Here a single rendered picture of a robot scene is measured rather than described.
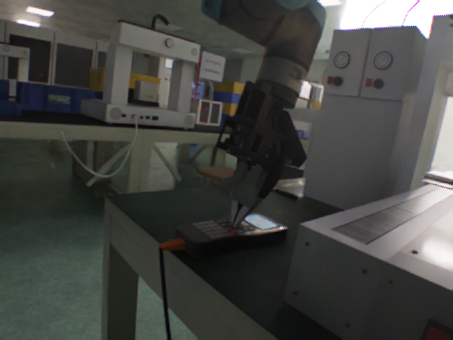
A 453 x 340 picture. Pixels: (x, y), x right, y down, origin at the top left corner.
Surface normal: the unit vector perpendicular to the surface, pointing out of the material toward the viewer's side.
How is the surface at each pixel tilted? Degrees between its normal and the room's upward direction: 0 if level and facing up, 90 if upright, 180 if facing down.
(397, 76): 90
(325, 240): 90
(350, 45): 90
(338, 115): 90
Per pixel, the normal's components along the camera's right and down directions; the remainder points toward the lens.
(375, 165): -0.73, 0.03
